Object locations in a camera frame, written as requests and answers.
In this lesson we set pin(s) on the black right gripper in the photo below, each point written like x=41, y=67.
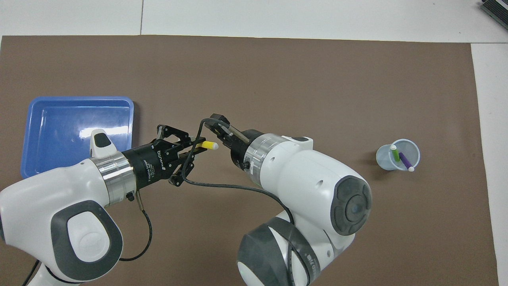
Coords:
x=240, y=151

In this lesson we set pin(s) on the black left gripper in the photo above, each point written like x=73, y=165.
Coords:
x=149, y=165

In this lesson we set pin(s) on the yellow pen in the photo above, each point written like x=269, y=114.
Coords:
x=209, y=145

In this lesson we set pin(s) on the green pen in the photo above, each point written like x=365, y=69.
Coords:
x=395, y=154

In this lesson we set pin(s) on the purple pen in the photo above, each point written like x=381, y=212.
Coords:
x=405, y=161

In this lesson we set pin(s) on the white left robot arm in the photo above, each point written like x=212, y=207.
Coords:
x=39, y=198

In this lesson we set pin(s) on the blue plastic tray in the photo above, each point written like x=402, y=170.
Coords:
x=59, y=119

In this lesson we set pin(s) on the brown table mat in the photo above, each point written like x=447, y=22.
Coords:
x=278, y=79

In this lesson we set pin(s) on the clear plastic cup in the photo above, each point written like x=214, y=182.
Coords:
x=383, y=159

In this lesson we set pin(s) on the grey ribbed device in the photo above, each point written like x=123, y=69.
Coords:
x=498, y=8

